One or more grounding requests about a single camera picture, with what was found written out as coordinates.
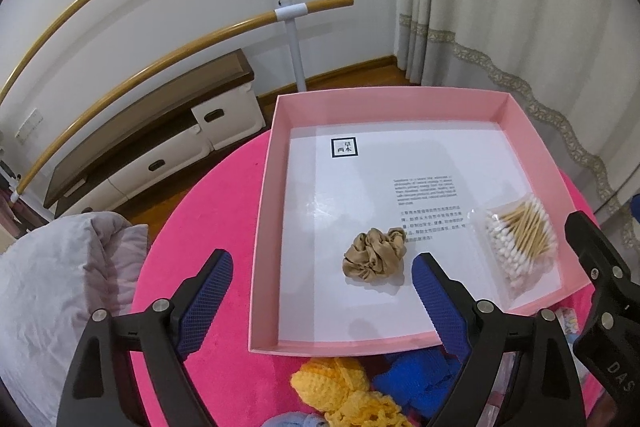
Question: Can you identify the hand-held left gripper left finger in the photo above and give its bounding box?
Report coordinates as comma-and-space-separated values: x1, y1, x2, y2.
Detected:
57, 249, 234, 427

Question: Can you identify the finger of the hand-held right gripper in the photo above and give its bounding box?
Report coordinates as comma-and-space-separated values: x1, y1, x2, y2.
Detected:
565, 211, 633, 333

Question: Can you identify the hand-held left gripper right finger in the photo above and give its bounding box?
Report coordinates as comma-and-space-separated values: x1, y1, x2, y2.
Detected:
412, 252, 586, 427

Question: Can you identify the blue knitted hat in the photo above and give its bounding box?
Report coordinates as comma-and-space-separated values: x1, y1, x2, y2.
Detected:
372, 347, 468, 410

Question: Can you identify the yellow crochet piece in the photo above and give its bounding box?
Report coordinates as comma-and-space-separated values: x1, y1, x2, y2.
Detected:
290, 357, 416, 427

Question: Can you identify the light blue fleece hat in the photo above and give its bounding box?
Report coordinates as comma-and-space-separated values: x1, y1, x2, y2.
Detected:
262, 411, 328, 427

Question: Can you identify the pink cardboard box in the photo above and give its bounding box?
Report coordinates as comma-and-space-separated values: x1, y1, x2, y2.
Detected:
248, 89, 593, 354

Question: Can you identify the pastel crochet piece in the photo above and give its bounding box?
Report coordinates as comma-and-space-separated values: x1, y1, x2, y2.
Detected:
557, 307, 583, 335

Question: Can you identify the bag of cotton swabs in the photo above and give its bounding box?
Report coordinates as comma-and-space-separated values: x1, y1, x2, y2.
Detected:
467, 194, 561, 300

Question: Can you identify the beige satin scrunchie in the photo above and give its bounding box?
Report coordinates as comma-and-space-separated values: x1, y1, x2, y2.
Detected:
342, 227, 408, 280

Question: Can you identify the pink round table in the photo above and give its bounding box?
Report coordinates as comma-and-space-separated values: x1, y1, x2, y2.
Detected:
127, 127, 601, 427

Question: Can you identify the grey quilt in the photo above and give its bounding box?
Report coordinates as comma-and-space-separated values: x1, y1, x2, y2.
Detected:
0, 211, 151, 408

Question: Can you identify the low cabinet with drawers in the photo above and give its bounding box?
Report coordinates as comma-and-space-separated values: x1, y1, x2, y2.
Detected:
42, 49, 266, 218

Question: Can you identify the cream curtain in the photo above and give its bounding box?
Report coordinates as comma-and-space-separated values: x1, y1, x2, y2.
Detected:
392, 0, 640, 253

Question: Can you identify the white wall socket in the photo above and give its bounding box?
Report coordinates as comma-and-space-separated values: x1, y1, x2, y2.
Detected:
14, 108, 43, 145

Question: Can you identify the short wooden barre rail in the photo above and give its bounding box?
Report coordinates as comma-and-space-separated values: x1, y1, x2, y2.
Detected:
10, 0, 355, 208

